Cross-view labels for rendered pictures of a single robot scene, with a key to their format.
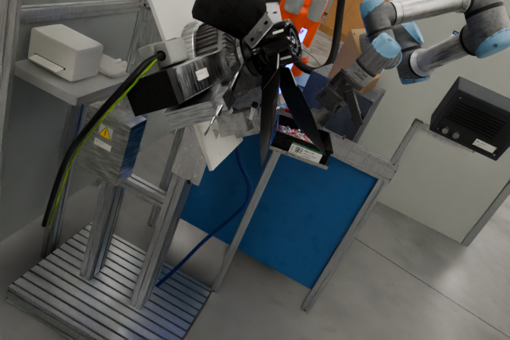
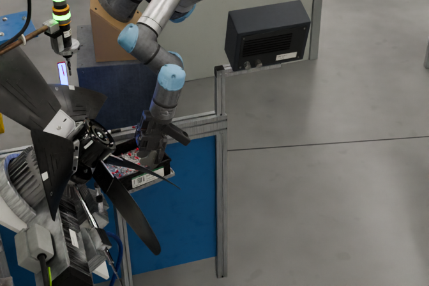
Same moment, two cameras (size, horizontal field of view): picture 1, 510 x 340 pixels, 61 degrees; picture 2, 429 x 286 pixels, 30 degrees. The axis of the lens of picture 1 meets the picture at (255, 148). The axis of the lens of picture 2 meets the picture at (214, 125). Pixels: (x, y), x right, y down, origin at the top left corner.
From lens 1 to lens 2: 1.32 m
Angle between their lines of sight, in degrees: 24
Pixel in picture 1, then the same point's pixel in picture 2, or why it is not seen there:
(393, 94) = not seen: outside the picture
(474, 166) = not seen: outside the picture
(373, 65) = (172, 101)
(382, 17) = (147, 45)
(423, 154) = (213, 0)
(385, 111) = not seen: outside the picture
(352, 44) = (101, 21)
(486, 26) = not seen: outside the picture
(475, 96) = (255, 30)
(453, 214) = not seen: hidden behind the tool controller
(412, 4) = (161, 11)
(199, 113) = (92, 265)
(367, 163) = (198, 129)
